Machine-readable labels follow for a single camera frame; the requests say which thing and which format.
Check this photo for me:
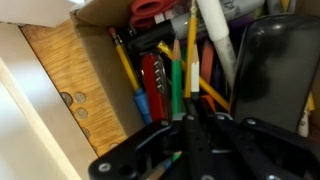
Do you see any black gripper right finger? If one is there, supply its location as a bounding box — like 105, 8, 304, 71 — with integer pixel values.
195, 98, 320, 180

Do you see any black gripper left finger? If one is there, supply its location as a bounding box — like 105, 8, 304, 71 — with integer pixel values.
88, 97, 222, 180

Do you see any green pencil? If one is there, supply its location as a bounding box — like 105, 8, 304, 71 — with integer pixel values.
171, 39, 185, 118

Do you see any white pencil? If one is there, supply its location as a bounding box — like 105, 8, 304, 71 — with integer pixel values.
190, 43, 201, 100

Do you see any yellow pencil blue cap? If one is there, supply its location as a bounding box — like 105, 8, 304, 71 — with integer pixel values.
107, 26, 153, 127

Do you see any red pocket knife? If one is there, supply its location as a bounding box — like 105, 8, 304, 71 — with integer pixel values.
141, 52, 172, 123

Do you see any silver coin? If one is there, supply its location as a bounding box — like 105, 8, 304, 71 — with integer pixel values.
75, 107, 89, 120
73, 91, 87, 105

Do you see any black glossy case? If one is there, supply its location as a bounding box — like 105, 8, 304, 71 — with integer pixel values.
229, 13, 320, 134

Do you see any orange marker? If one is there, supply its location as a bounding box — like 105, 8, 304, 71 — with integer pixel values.
199, 39, 215, 86

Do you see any black marker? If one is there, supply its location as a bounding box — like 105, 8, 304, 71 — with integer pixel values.
125, 21, 176, 56

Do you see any grey white marker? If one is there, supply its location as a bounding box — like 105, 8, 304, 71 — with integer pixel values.
168, 0, 267, 32

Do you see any red scissors handle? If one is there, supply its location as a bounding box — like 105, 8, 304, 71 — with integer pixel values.
129, 0, 179, 30

